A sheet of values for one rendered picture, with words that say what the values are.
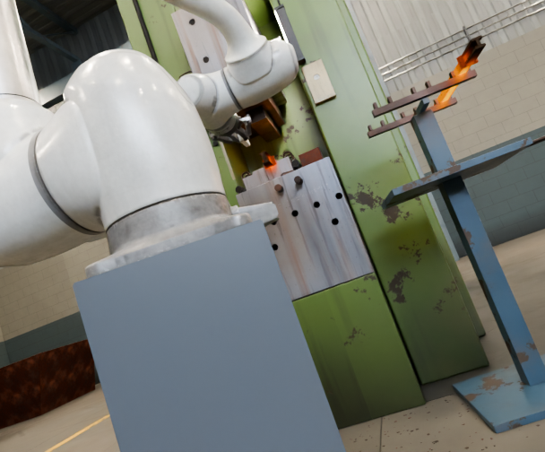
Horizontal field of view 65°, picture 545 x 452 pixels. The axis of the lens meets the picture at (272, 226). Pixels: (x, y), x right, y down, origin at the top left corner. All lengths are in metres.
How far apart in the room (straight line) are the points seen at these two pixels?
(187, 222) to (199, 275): 0.07
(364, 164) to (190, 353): 1.44
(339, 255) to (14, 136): 1.17
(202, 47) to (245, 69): 0.96
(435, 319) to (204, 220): 1.40
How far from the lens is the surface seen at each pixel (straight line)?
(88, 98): 0.55
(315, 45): 1.98
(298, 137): 2.21
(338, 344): 1.59
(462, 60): 1.39
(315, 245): 1.57
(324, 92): 1.87
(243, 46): 1.00
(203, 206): 0.49
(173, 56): 2.16
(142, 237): 0.48
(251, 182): 1.71
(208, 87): 1.00
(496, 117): 8.05
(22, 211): 0.59
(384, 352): 1.59
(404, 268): 1.76
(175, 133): 0.52
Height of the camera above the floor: 0.52
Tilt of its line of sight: 8 degrees up
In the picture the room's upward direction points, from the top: 20 degrees counter-clockwise
